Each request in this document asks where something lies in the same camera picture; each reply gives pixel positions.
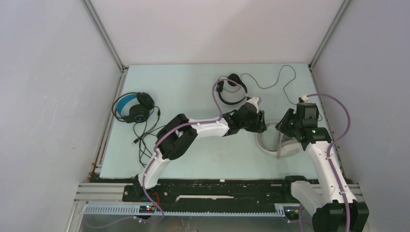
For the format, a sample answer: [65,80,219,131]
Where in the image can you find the grey USB headset cable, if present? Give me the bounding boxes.
[276,131,289,159]

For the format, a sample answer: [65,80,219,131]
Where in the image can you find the white gaming headset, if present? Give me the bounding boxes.
[256,130,303,160]

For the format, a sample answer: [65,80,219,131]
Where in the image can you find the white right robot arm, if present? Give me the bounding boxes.
[275,102,369,232]

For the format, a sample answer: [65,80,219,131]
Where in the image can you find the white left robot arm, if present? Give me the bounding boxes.
[133,103,266,201]

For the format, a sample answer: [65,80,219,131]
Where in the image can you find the small black on-ear headphones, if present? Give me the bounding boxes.
[215,73,248,105]

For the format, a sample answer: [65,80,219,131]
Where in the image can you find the black and blue headset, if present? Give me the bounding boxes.
[111,92,155,123]

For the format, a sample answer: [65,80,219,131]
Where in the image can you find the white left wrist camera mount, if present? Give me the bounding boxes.
[245,97,262,112]

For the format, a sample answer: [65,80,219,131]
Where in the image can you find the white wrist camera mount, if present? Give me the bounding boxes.
[298,94,311,103]
[245,97,262,112]

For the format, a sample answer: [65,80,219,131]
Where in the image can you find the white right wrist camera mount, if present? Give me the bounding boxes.
[298,94,311,103]

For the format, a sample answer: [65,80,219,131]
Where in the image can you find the thin black headphone cable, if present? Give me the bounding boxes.
[240,65,323,122]

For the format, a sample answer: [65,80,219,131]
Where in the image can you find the white slotted cable duct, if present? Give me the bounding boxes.
[83,204,300,217]

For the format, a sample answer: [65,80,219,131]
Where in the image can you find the black cable of blue headset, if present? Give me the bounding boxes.
[132,107,167,167]

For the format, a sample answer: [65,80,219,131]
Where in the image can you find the aluminium frame post right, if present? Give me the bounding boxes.
[309,0,353,71]

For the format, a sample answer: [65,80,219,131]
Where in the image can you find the aluminium frame post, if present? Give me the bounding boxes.
[80,0,126,73]
[309,0,353,71]

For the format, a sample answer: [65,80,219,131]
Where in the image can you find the aluminium frame post left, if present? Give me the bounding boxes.
[80,0,126,73]

